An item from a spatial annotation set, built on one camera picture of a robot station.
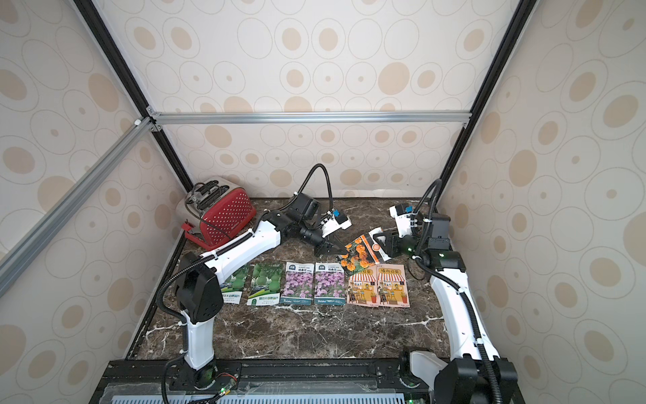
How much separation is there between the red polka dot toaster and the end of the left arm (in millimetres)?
400

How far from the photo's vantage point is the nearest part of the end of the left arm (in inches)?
27.0

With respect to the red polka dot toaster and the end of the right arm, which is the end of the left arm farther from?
the red polka dot toaster
